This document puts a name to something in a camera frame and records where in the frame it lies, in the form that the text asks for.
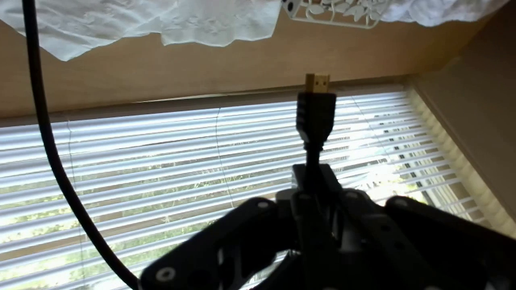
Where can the white lattice trivet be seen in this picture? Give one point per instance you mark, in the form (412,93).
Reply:
(333,12)

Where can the white window blinds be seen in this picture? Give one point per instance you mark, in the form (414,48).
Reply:
(162,178)

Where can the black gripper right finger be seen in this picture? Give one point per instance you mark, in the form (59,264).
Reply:
(420,243)

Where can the light wooden desk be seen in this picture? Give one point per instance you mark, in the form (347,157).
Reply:
(162,75)

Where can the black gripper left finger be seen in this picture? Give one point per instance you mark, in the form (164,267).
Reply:
(236,243)

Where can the crumpled white cloth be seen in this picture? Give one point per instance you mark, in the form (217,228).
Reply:
(135,22)
(441,11)

